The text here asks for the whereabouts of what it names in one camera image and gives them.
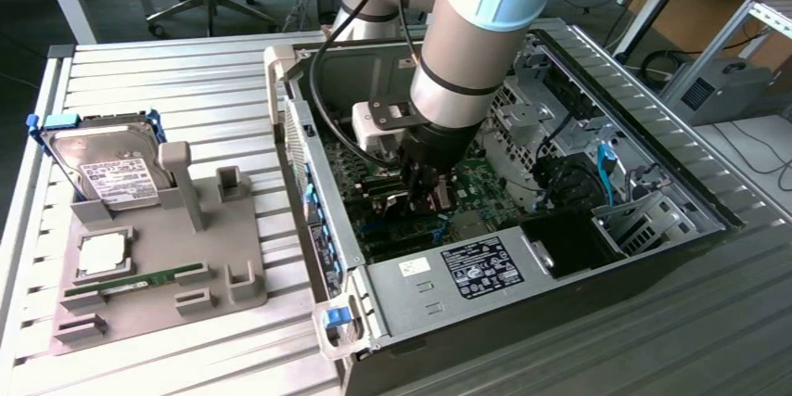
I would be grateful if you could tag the black installed RAM stick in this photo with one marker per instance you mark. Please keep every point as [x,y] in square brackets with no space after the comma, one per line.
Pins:
[378,188]

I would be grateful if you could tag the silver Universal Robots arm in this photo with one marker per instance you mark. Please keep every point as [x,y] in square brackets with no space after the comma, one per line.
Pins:
[470,34]

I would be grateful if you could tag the open black PC case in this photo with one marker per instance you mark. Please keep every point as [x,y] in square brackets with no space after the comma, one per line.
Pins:
[619,322]

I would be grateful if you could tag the grey computer tower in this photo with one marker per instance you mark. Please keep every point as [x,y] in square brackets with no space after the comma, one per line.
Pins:
[737,90]

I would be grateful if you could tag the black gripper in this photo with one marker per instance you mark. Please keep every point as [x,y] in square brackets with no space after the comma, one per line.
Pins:
[437,148]

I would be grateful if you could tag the silver chipset heatsink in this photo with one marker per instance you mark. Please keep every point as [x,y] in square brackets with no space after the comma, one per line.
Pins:
[474,224]

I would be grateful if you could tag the aluminium profile frame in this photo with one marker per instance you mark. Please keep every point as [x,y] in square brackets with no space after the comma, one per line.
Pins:
[725,29]

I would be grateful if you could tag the black slanted pole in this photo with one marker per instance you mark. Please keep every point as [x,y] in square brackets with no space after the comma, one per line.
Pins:
[662,2]

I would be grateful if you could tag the grey plastic parts rack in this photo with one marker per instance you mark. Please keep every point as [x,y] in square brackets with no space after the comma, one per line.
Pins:
[161,257]

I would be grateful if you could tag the silver CPU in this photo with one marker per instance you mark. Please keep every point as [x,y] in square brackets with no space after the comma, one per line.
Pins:
[102,254]

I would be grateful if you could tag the blue disk carrier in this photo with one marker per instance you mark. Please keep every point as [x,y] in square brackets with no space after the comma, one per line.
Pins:
[57,121]

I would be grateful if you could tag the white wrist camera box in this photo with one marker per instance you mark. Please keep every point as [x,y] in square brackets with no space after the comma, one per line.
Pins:
[371,122]

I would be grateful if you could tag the blue case latch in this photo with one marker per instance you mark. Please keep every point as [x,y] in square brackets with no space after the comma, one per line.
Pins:
[337,315]

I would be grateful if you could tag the green RAM stick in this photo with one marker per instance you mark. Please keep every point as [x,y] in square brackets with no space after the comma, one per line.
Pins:
[139,281]

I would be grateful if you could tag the silver disk bay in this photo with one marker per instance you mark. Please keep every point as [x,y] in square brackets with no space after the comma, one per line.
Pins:
[650,224]

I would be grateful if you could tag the silver drive cage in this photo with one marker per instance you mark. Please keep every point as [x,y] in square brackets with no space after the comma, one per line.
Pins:
[533,122]

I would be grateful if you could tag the grey power supply unit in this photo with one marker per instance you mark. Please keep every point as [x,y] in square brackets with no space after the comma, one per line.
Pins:
[421,294]

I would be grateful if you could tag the green motherboard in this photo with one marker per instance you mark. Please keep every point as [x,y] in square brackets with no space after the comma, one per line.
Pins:
[483,182]

